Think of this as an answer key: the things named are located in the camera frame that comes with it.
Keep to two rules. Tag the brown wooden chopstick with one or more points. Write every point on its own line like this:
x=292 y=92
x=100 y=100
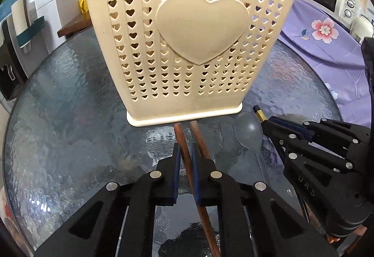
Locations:
x=181 y=140
x=199 y=137

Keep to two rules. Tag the white kettle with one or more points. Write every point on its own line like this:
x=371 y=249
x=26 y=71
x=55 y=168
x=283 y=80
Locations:
x=362 y=29

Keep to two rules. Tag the purple floral cloth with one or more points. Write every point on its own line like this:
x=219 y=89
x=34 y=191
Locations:
x=321 y=64

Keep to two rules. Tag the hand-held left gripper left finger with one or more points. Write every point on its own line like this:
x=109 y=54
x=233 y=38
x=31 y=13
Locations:
x=175 y=175

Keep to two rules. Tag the teal wall holder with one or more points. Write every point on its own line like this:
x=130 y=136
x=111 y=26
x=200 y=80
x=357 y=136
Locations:
x=30 y=33

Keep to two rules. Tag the white water dispenser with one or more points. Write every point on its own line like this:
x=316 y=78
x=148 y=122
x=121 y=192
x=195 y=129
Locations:
x=10 y=70

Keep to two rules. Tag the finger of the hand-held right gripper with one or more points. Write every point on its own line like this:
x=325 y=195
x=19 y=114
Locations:
x=336 y=134
x=309 y=154

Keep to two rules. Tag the yellow cup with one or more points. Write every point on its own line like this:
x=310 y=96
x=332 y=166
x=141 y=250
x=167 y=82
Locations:
x=83 y=5

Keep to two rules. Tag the person's right hand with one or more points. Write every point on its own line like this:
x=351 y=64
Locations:
x=333 y=238

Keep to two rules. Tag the black chopstick with gold band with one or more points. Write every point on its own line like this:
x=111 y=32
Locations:
x=260 y=113

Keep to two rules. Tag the wooden counter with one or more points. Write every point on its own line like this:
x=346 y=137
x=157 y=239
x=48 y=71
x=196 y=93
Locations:
x=76 y=27

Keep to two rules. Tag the cream heart-perforated utensil basket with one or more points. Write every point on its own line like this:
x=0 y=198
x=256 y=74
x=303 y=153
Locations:
x=190 y=40

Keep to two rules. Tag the grey spoon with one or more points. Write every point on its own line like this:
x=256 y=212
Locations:
x=248 y=131

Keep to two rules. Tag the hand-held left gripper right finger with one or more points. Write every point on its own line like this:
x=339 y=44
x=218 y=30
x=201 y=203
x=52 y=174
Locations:
x=195 y=184

